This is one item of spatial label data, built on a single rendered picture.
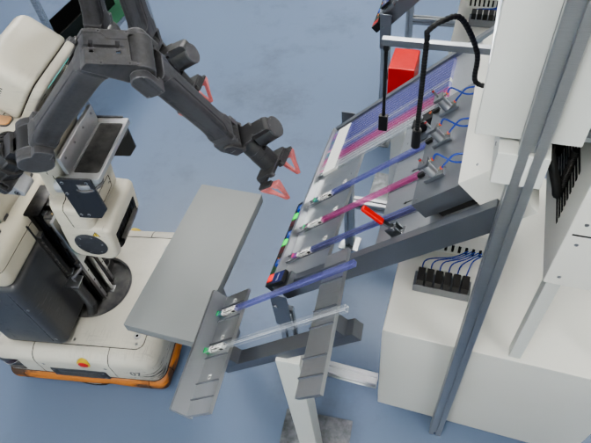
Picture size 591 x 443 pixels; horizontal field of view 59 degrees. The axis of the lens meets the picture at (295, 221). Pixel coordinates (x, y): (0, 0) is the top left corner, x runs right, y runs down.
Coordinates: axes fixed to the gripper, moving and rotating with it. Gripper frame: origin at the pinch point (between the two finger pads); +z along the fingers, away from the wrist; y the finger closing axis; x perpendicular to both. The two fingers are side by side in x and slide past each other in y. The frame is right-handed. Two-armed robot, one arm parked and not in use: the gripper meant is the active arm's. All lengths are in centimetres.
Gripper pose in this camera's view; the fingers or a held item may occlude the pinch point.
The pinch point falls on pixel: (291, 184)
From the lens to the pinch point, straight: 146.0
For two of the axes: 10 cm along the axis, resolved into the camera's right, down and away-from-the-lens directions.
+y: 3.0, -7.7, 5.6
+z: 6.5, 5.9, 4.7
